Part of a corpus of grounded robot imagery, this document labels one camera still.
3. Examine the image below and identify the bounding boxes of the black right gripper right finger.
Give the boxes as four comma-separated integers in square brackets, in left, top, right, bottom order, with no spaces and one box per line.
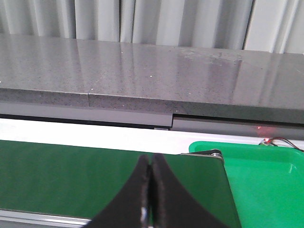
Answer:
[152,154,227,228]

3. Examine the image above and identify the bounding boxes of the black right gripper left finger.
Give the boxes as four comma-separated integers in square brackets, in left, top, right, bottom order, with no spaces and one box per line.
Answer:
[88,155,151,228]

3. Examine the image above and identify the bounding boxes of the green conveyor belt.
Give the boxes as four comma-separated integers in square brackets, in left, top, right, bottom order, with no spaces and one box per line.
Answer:
[0,141,241,228]

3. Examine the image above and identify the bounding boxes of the green plastic tray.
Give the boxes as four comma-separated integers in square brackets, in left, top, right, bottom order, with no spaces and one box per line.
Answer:
[189,141,304,228]

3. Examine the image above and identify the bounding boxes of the grey stone countertop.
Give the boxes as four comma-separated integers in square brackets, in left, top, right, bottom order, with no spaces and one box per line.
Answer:
[0,34,304,124]

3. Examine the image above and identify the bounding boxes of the grey cabinet front panel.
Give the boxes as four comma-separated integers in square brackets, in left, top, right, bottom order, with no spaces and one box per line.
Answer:
[0,101,304,140]

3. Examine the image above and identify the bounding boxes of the white pleated curtain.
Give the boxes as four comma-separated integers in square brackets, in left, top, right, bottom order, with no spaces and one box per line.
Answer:
[0,0,304,54]

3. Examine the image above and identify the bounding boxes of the red and black wires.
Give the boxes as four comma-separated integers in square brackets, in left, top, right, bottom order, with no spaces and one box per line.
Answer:
[259,136,304,152]

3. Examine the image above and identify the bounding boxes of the aluminium conveyor side rail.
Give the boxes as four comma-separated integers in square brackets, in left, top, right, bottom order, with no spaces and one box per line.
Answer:
[0,209,90,228]

